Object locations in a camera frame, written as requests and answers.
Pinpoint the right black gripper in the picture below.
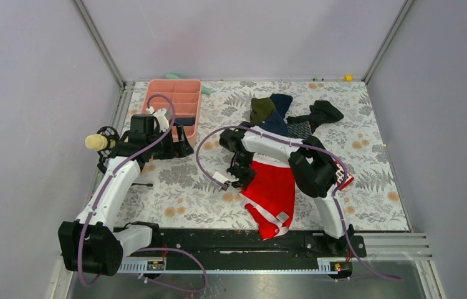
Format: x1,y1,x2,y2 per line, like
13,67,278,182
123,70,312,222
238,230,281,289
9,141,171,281
224,151,258,192

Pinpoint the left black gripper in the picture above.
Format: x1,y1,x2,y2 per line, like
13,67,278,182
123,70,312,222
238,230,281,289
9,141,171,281
147,125,193,160

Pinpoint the red underwear white trim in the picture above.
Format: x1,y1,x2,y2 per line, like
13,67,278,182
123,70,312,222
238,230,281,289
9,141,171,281
239,157,296,240

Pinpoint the pink divided organizer tray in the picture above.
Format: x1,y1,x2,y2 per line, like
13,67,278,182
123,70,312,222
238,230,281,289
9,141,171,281
142,79,202,146

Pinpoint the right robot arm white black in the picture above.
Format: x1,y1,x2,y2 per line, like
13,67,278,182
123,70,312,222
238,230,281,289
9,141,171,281
213,124,360,258

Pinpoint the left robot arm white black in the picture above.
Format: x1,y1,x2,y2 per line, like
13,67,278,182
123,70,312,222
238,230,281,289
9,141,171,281
58,109,194,276

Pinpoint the dark rolled underwear in tray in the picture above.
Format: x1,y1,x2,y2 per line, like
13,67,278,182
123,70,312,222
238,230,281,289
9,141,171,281
175,117,196,126

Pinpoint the navy blue underwear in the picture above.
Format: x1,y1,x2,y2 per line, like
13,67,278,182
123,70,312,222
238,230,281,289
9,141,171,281
257,93,293,136

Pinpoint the olive green underwear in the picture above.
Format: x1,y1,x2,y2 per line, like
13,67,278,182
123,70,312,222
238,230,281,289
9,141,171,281
249,97,276,125

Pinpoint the striped grey underwear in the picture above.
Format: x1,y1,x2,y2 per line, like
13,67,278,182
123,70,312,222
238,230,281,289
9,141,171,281
286,121,312,140

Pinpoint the black underwear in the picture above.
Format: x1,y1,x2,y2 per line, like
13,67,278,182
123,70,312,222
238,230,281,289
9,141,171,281
286,100,344,131

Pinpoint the floral patterned table mat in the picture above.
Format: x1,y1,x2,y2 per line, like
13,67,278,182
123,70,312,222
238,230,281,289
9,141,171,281
111,80,411,232

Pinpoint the microphone with foam cover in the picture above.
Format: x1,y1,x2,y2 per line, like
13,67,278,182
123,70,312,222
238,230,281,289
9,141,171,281
84,126,120,173

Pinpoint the red white grid block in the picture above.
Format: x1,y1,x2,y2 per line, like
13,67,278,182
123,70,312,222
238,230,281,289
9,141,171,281
335,161,354,190

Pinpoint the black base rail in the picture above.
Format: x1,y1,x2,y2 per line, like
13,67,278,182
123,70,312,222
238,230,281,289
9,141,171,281
149,228,367,271

